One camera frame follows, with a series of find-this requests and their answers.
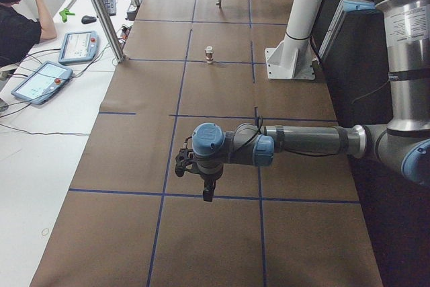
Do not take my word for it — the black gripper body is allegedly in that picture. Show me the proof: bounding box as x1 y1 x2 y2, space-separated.
198 164 222 181

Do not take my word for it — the person in black shirt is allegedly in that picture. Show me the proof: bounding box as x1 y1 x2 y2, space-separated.
1 0 57 67

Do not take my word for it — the white camera mast with base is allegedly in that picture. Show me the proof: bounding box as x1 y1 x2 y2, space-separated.
265 0 322 80

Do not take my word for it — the black computer mouse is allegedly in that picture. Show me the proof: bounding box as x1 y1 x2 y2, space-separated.
81 15 97 25

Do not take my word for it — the green plastic clamp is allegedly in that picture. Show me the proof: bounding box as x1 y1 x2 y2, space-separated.
59 8 75 22

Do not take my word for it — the lower teach pendant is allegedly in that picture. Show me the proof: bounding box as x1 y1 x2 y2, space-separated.
11 61 73 106

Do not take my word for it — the upper teach pendant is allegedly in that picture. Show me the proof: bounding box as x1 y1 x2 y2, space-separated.
58 31 99 65

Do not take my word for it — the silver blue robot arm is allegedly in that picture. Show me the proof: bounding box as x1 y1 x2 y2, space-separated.
175 0 429 202

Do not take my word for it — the PPR valve brass white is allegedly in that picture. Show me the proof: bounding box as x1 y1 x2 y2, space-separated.
204 46 214 64

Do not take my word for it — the teach pendant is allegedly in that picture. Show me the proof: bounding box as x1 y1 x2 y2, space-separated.
58 31 99 65
11 61 73 106

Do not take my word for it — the aluminium frame post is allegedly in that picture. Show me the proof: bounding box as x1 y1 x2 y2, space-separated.
91 0 125 63

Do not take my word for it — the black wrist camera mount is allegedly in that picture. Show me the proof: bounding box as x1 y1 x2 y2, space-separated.
175 136 200 177

